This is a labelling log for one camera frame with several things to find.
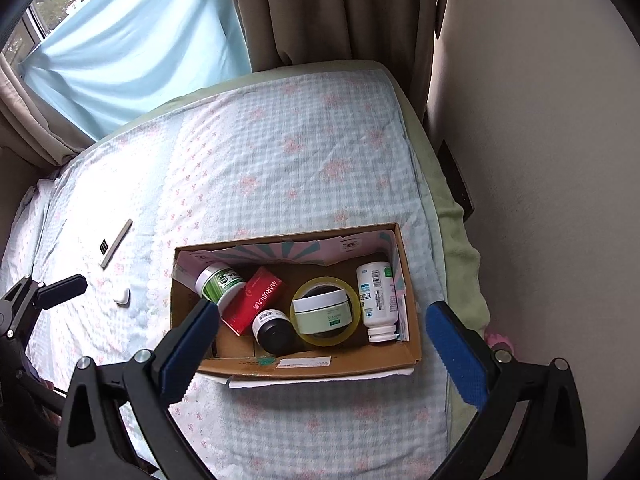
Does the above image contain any brown curtain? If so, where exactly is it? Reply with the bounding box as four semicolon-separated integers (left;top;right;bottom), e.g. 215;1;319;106
0;55;93;166
222;0;451;111

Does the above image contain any red carton box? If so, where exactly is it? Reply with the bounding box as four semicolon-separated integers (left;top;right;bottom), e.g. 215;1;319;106
220;266;286;337

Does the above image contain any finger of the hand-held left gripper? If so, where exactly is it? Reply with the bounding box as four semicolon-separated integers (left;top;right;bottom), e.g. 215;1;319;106
0;274;87;341

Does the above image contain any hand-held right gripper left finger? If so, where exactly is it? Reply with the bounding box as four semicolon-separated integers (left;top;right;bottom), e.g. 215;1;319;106
56;299;222;480

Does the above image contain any window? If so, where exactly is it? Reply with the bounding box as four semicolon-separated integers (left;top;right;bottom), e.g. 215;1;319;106
0;0;146;66

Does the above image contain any patterned cardboard box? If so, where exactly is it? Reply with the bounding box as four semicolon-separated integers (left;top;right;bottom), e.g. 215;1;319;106
170;222;423;391

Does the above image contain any light blue cloth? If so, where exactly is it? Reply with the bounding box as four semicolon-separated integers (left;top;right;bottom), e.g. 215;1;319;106
20;0;253;141

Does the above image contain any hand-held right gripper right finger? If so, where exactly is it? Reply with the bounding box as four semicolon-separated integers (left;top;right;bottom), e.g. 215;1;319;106
425;301;588;480

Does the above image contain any pink object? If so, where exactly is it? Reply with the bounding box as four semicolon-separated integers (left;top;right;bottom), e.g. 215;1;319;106
484;332;516;356

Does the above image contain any grey flat strip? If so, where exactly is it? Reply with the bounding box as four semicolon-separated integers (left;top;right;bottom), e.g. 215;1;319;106
100;219;133;269

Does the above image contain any black jar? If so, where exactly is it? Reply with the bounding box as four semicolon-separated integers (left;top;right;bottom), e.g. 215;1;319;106
251;309;296;356

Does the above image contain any clear yellowish tape roll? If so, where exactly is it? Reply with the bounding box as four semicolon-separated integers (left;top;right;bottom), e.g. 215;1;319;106
291;276;362;347

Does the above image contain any green and white jar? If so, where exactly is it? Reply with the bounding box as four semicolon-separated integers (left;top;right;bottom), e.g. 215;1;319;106
195;261;247;311

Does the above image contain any white pill bottle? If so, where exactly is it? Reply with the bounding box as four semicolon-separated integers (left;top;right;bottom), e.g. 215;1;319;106
356;261;401;344

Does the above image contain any pale green cream jar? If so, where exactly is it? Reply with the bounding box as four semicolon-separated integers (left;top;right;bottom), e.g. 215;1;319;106
291;292;353;335

